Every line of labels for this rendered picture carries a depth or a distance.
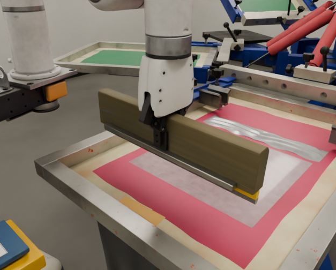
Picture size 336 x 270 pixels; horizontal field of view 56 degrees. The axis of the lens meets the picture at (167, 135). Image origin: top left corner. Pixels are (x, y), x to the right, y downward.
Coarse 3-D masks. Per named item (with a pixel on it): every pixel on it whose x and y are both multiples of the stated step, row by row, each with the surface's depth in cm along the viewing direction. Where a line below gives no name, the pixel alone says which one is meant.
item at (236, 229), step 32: (288, 128) 95; (320, 128) 95; (288, 160) 78; (192, 192) 67; (224, 192) 67; (288, 192) 67; (192, 224) 58; (224, 224) 58; (256, 224) 58; (224, 256) 52
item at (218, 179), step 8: (104, 128) 67; (112, 128) 66; (120, 128) 65; (128, 136) 62; (136, 136) 62; (144, 144) 60; (152, 144) 60; (160, 152) 57; (168, 152) 57; (176, 160) 55; (184, 160) 55; (192, 168) 53; (200, 168) 52; (208, 176) 51; (216, 176) 50; (224, 184) 49; (232, 184) 49
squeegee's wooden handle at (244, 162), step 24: (120, 96) 64; (120, 120) 65; (168, 120) 55; (192, 120) 54; (168, 144) 57; (192, 144) 53; (216, 144) 49; (240, 144) 47; (216, 168) 51; (240, 168) 48; (264, 168) 47
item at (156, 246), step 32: (256, 96) 112; (64, 160) 74; (64, 192) 66; (96, 192) 61; (128, 224) 53; (320, 224) 53; (160, 256) 48; (192, 256) 47; (288, 256) 47; (320, 256) 47
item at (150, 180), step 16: (224, 112) 106; (240, 112) 106; (256, 112) 106; (128, 160) 78; (144, 160) 78; (160, 160) 78; (112, 176) 72; (128, 176) 72; (144, 176) 72; (160, 176) 72; (176, 176) 72; (192, 176) 72; (128, 192) 67; (144, 192) 67; (160, 192) 67; (176, 192) 67
